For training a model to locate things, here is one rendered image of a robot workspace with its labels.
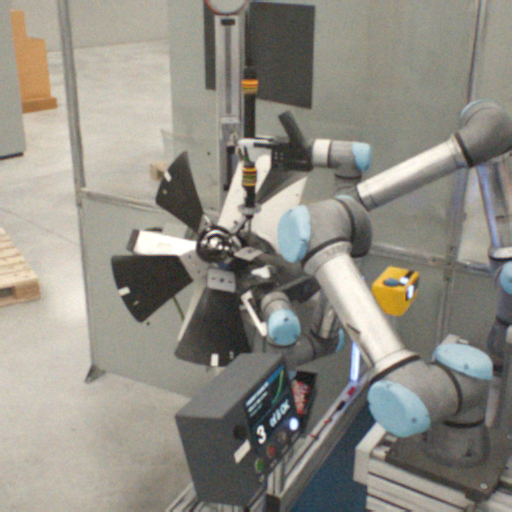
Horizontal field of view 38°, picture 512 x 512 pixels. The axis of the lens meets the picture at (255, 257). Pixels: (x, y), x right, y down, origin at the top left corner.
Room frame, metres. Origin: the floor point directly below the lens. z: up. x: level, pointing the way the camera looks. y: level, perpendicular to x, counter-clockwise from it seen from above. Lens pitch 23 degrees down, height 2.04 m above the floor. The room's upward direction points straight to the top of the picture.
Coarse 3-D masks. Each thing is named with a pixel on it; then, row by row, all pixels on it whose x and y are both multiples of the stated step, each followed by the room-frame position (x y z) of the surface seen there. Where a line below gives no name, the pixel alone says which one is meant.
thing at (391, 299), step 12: (384, 276) 2.13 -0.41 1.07; (396, 276) 2.13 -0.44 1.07; (372, 288) 2.07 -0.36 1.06; (384, 288) 2.05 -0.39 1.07; (396, 288) 2.04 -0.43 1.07; (408, 288) 2.07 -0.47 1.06; (384, 300) 2.05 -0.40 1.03; (396, 300) 2.04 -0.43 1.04; (408, 300) 2.09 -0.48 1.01; (384, 312) 2.05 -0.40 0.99; (396, 312) 2.03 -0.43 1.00
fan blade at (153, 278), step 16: (112, 256) 2.12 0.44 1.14; (128, 256) 2.11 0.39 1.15; (144, 256) 2.09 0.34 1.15; (160, 256) 2.08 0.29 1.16; (176, 256) 2.07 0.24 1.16; (128, 272) 2.09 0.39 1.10; (144, 272) 2.08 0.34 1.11; (160, 272) 2.07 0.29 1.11; (176, 272) 2.07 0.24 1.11; (128, 288) 2.08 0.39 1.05; (144, 288) 2.07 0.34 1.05; (160, 288) 2.07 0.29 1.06; (176, 288) 2.07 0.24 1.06; (128, 304) 2.07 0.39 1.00; (144, 304) 2.07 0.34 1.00; (160, 304) 2.07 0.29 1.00; (144, 320) 2.06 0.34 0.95
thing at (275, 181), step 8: (280, 168) 2.21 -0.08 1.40; (272, 176) 2.21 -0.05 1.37; (280, 176) 2.16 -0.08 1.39; (288, 176) 2.13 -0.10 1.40; (296, 176) 2.10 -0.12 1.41; (304, 176) 2.09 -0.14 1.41; (264, 184) 2.21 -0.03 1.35; (272, 184) 2.14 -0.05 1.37; (280, 184) 2.11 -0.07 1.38; (288, 184) 2.09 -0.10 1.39; (256, 192) 2.22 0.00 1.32; (264, 192) 2.13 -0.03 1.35; (272, 192) 2.10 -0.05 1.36; (256, 200) 2.13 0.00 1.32; (264, 200) 2.09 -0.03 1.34
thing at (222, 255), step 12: (204, 228) 2.07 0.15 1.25; (216, 228) 2.06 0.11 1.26; (204, 240) 2.05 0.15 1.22; (216, 240) 2.04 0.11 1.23; (228, 240) 2.02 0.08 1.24; (240, 240) 2.12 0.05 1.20; (204, 252) 2.03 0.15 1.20; (216, 252) 2.01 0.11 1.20; (228, 252) 2.00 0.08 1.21; (216, 264) 2.00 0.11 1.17; (228, 264) 2.02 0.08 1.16; (240, 264) 2.07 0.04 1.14
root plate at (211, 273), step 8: (208, 272) 2.00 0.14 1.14; (216, 272) 2.02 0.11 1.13; (224, 272) 2.03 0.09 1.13; (232, 272) 2.04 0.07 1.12; (208, 280) 1.99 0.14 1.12; (216, 280) 2.00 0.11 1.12; (224, 280) 2.01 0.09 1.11; (232, 280) 2.03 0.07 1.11; (216, 288) 1.98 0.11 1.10; (224, 288) 2.00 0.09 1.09; (232, 288) 2.01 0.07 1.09
